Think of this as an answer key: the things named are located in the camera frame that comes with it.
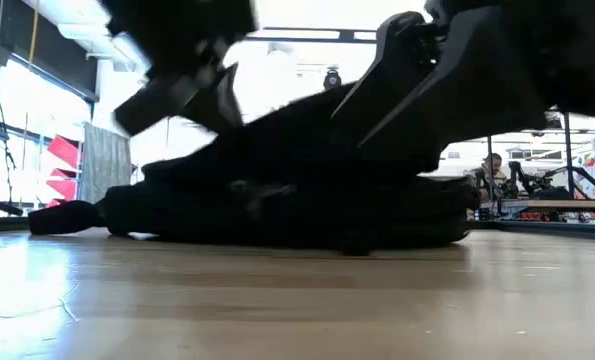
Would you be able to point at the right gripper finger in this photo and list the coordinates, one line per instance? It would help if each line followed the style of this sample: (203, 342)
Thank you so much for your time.
(477, 90)
(392, 60)

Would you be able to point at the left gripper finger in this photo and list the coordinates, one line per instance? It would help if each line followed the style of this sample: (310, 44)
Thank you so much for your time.
(152, 105)
(222, 100)

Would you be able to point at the black backpack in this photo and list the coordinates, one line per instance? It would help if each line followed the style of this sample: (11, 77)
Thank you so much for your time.
(302, 200)

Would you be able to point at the black ceiling spotlight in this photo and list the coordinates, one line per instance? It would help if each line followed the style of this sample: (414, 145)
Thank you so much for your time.
(332, 79)

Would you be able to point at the grey curtain panel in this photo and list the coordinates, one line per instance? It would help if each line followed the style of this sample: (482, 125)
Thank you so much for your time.
(104, 160)

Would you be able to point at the person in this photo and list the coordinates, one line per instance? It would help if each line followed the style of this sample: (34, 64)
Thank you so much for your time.
(492, 167)

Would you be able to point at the long ceiling light fixture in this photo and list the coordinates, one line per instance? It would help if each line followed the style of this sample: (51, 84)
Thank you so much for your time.
(317, 35)

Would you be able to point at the red angled panels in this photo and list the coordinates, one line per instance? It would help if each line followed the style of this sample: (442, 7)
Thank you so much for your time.
(64, 150)

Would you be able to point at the wooden workbench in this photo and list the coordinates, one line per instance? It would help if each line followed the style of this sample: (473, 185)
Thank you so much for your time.
(552, 204)

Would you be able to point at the black metal gantry frame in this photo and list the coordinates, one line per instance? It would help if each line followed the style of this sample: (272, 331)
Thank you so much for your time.
(567, 155)

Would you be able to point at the black aluminium table frame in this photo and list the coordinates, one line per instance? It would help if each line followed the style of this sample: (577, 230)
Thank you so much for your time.
(552, 227)

